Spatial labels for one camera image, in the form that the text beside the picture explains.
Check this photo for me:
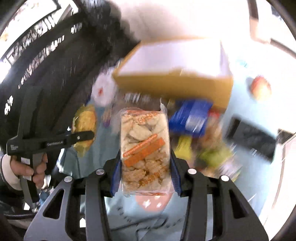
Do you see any blue snack bag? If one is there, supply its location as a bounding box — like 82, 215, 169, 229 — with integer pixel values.
169, 99, 213, 138

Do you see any yellow cardboard box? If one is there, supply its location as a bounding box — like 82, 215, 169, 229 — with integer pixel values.
112, 38, 233, 112

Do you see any left hand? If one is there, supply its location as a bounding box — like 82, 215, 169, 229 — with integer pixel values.
10, 154, 48, 189

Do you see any black tablet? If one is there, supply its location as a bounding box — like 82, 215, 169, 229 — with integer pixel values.
225, 117, 276, 162

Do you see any white floral tissue pack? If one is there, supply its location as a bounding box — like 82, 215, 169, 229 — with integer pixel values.
91, 68, 117, 107

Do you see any yellow chips bag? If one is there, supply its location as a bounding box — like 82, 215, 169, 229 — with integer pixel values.
72, 104, 97, 158

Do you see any green white snack bag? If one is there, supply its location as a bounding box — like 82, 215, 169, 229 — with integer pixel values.
198, 145, 234, 168

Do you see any red yellow apple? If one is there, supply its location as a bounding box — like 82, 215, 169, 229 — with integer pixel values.
250, 76, 271, 100

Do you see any clear fried snack pack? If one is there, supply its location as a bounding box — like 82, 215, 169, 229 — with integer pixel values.
120, 110, 173, 196

